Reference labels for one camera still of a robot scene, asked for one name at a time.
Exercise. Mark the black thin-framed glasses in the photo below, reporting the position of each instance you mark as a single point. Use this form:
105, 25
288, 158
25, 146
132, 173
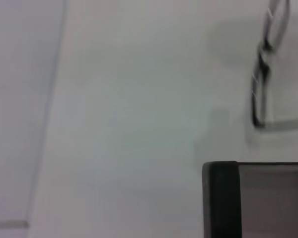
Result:
264, 69

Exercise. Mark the black glasses case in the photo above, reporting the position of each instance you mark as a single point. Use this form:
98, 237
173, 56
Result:
221, 198

